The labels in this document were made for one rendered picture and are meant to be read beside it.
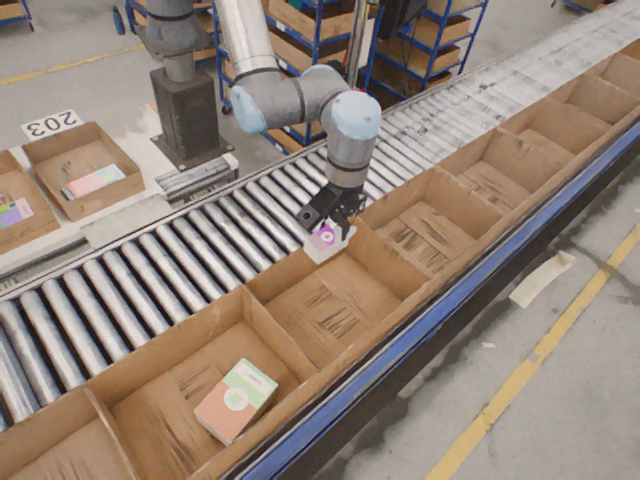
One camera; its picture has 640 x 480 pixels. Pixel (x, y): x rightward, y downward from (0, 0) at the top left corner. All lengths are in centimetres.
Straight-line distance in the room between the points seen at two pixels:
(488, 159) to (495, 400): 114
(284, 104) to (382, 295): 68
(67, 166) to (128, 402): 108
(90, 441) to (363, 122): 90
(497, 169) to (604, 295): 138
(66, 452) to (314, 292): 70
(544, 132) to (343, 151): 149
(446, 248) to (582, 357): 137
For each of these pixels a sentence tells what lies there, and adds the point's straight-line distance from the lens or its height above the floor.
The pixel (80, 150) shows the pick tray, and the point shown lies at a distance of 201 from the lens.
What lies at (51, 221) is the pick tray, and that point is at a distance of 170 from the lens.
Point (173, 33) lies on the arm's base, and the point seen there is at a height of 127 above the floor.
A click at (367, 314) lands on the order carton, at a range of 124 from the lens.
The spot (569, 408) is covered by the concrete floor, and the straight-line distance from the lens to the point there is 248.
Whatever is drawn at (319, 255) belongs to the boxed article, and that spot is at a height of 116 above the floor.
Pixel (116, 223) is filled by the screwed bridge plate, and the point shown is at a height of 75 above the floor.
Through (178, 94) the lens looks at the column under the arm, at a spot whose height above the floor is 106.
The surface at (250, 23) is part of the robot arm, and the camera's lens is 87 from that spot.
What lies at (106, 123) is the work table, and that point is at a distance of 214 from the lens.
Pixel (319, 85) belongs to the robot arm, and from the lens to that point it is 87.
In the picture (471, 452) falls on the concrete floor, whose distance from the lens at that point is 218.
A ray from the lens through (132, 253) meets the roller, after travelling 157.
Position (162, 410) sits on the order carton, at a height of 89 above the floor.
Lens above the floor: 195
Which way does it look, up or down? 49 degrees down
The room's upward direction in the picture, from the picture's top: 9 degrees clockwise
